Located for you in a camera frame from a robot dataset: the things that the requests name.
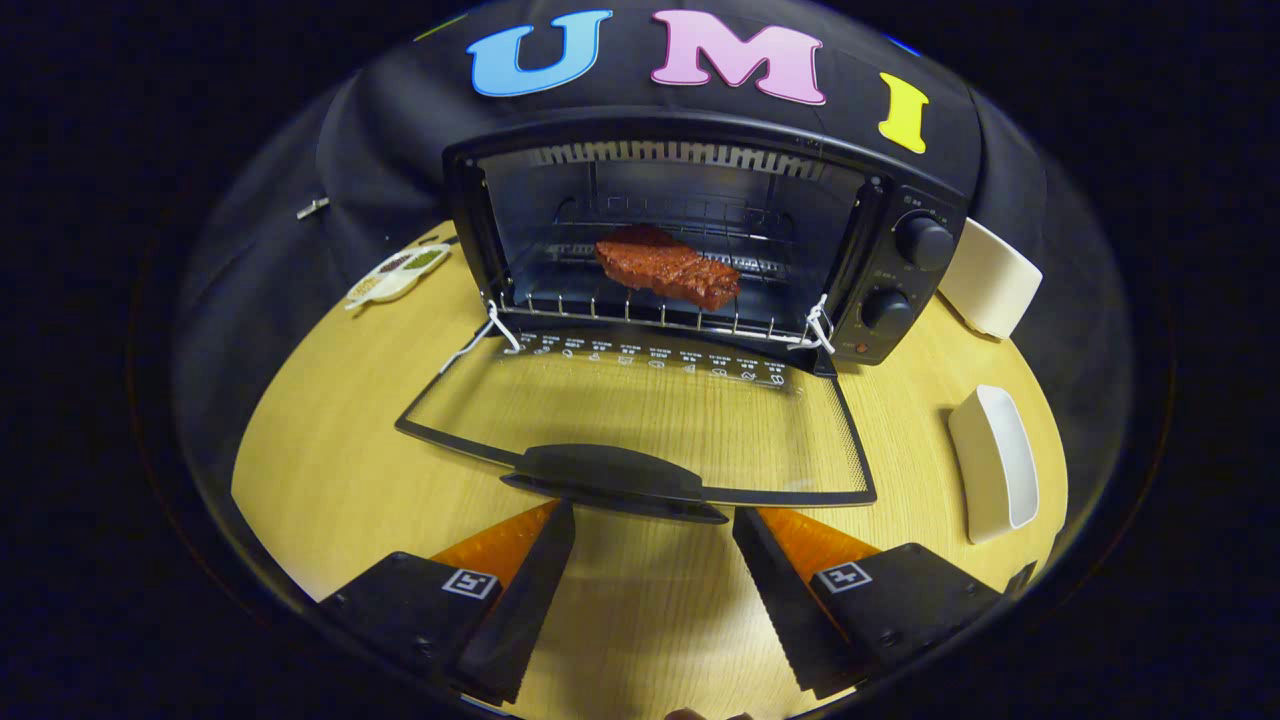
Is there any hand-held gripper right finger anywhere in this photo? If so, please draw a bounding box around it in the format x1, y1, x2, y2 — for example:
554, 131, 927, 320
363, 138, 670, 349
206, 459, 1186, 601
732, 507, 1006, 701

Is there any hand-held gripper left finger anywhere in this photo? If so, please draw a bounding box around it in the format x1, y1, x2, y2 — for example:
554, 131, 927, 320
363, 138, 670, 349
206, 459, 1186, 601
320, 500, 577, 706

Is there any red meat steak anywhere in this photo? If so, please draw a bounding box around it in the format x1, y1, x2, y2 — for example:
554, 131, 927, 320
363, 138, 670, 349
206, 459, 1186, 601
596, 225, 742, 311

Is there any black toaster oven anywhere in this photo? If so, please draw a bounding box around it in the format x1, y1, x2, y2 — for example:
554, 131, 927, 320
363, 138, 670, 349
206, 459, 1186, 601
395, 107, 969, 525

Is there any white bread toaster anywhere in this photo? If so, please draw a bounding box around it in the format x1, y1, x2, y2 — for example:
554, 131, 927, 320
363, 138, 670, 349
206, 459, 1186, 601
938, 217, 1043, 341

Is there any white rectangular tray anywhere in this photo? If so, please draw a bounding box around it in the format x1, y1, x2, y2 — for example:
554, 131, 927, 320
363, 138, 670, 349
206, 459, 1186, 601
948, 384, 1041, 546

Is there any white divided dish of beans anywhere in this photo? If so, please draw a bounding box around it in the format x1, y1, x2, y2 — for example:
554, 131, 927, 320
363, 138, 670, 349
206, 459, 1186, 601
345, 243, 453, 310

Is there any black backdrop cloth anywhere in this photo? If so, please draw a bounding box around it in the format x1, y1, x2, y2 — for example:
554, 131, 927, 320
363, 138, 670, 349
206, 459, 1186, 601
175, 0, 1131, 451

